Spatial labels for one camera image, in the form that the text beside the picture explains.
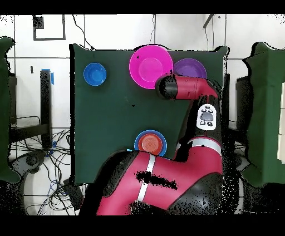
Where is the large light blue bowl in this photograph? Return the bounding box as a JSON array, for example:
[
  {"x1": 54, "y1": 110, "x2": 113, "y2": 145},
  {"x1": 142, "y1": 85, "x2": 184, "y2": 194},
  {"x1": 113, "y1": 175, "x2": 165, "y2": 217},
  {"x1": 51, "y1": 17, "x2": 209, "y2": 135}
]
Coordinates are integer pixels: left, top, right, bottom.
[{"x1": 134, "y1": 129, "x2": 168, "y2": 157}]

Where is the orange plastic bowl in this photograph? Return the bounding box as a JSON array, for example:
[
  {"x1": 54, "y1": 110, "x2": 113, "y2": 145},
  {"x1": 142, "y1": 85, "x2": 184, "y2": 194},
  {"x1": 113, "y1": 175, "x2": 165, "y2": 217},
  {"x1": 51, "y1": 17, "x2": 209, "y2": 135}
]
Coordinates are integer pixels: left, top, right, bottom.
[{"x1": 137, "y1": 132, "x2": 164, "y2": 155}]

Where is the large pink plastic bowl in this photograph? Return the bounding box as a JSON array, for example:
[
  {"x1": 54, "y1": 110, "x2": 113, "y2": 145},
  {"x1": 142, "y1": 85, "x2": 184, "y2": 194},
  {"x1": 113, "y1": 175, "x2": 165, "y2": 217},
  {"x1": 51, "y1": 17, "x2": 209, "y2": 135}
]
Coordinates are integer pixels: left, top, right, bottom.
[{"x1": 129, "y1": 45, "x2": 174, "y2": 90}]

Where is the large purple plastic bowl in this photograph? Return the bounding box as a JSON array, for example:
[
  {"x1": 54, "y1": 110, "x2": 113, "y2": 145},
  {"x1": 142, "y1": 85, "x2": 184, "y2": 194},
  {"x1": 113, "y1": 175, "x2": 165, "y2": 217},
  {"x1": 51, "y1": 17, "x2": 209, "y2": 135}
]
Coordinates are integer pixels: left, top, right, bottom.
[{"x1": 173, "y1": 58, "x2": 208, "y2": 80}]

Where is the white box stack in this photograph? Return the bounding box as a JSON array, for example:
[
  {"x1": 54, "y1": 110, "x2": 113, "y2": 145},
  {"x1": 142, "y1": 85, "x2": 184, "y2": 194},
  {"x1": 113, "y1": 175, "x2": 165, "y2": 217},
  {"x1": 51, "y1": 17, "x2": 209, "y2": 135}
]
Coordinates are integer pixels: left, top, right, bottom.
[{"x1": 277, "y1": 82, "x2": 285, "y2": 164}]

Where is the dark green tablecloth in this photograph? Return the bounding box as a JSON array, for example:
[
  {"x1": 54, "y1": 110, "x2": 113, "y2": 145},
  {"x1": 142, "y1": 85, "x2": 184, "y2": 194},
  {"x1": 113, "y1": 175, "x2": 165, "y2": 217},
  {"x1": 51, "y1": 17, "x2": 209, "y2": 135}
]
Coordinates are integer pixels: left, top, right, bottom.
[{"x1": 70, "y1": 43, "x2": 228, "y2": 186}]

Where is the small dark blue bowl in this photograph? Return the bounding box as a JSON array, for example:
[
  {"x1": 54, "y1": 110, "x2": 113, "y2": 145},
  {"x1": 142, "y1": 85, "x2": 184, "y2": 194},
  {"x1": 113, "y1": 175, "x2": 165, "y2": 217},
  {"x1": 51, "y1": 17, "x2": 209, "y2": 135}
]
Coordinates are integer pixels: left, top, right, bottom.
[{"x1": 83, "y1": 62, "x2": 107, "y2": 87}]

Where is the black metal stand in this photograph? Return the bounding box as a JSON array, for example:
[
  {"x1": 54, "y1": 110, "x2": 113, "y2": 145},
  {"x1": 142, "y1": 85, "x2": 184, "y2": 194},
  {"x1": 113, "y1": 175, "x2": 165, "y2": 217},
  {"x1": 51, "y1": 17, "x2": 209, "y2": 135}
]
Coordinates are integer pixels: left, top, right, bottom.
[{"x1": 9, "y1": 70, "x2": 53, "y2": 149}]

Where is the green cloth side table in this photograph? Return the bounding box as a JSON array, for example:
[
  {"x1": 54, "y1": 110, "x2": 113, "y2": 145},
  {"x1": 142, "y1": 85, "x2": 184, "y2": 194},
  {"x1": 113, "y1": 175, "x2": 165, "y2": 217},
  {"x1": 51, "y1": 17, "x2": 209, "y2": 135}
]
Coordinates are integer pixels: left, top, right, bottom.
[
  {"x1": 0, "y1": 36, "x2": 22, "y2": 184},
  {"x1": 242, "y1": 42, "x2": 285, "y2": 188}
]

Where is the tangle of black cables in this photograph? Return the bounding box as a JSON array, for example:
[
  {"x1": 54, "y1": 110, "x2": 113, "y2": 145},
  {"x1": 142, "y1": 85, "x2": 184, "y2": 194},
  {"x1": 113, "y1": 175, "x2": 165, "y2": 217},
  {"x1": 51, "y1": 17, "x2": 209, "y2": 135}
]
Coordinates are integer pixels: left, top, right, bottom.
[{"x1": 11, "y1": 129, "x2": 87, "y2": 215}]

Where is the thin black floor cable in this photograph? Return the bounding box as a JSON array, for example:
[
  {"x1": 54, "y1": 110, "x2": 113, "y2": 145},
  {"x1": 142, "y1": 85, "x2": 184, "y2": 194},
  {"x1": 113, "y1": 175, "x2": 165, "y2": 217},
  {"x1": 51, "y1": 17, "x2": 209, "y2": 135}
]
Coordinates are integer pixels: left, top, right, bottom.
[{"x1": 72, "y1": 14, "x2": 94, "y2": 50}]

